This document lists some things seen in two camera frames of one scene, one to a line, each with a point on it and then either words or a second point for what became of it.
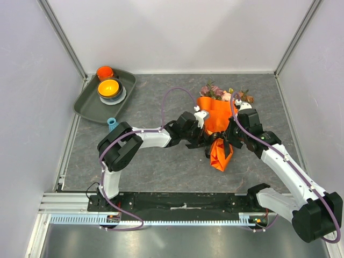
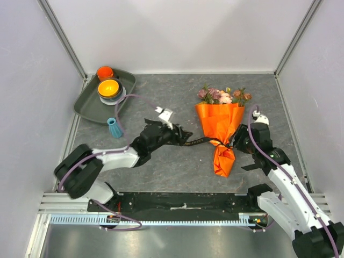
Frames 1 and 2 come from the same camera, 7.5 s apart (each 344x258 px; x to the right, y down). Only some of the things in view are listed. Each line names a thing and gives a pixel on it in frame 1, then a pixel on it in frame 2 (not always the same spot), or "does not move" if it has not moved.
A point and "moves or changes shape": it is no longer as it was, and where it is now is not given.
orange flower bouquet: [221, 106] does not move
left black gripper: [200, 138] -> [183, 136]
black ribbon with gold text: [214, 136] moves or changes shape
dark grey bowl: [113, 97] does not move
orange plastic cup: [104, 72] does not move
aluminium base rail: [66, 203] does not move
